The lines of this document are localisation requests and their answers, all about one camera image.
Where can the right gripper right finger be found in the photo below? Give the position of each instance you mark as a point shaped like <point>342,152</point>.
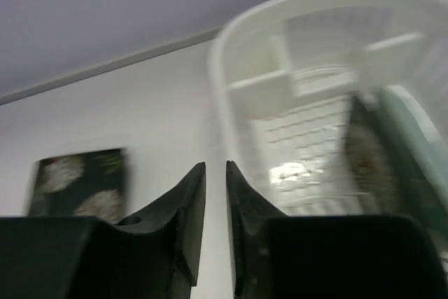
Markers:
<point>350,256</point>

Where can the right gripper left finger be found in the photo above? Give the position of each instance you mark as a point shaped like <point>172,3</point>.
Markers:
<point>152,253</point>

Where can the black floral square plate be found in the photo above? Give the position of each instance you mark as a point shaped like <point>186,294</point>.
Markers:
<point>81,184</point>
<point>373,161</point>

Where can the pale green rectangular berry plate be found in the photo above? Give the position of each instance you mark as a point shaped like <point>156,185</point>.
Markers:
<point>424,154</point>

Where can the white plastic dish rack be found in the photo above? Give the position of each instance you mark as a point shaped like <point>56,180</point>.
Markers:
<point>283,73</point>

